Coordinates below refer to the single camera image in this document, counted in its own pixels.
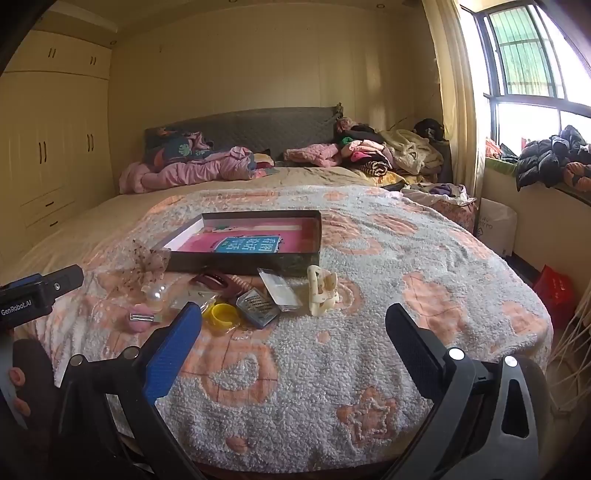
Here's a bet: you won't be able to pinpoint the pink sheer bow hair clip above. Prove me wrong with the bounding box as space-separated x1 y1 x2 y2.
116 240 171 295

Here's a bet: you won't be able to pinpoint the yellow ring bracelet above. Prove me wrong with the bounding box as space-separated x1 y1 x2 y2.
209 303 242 334

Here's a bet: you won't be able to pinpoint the maroon oval hair clip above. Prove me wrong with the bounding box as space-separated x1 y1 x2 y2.
190 270 240 297

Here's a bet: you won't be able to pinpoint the cream claw hair clip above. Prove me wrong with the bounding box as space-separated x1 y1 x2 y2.
307 265 339 317

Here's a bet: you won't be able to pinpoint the earring card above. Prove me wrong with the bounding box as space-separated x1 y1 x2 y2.
259 268 301 312

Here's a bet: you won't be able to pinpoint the clear plastic bag white card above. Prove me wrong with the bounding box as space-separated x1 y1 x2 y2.
169 287 218 314

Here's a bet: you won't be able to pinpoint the left hand painted nails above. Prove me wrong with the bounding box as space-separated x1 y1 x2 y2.
8 366 33 418

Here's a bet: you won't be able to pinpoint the bed with beige sheet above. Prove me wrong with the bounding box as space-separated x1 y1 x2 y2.
8 165 554 467

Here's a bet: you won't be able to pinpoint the pink round hair accessory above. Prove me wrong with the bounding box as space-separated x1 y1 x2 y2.
127 304 159 333

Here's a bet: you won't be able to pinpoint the red plastic bag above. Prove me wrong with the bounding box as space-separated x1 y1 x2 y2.
533 265 576 330

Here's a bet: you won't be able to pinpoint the cream built-in wardrobe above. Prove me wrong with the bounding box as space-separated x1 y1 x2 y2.
1 30 115 265

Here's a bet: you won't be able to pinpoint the floral fleece blanket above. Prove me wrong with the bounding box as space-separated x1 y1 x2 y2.
34 185 554 464

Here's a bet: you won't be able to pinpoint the white paper bag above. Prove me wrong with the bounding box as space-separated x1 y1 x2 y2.
477 198 518 257

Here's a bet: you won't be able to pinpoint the dark floral pillow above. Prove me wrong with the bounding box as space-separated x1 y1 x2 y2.
143 127 213 168

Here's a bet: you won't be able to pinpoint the dark shallow box pink lining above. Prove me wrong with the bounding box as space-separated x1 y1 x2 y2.
154 210 322 277

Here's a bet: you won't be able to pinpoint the floral bag of clothes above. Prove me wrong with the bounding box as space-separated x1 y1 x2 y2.
402 182 478 233

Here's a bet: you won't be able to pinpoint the pink quilt pile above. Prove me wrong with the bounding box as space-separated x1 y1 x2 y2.
118 147 274 195

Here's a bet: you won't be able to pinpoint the dark jacket on sill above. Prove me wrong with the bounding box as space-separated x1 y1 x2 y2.
515 125 590 193

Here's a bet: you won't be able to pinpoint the pile of folded clothes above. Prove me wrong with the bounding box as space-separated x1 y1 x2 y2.
335 117 447 177

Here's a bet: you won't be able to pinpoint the grey padded headboard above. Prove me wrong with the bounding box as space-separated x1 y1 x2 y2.
143 104 344 162

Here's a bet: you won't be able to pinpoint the pink sweater on bed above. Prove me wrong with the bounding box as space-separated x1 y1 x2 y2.
283 143 342 168

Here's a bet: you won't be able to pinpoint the cream curtain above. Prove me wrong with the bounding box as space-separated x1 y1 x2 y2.
423 1 485 199

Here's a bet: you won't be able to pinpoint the window with dark frame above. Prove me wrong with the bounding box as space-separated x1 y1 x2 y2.
459 1 590 153

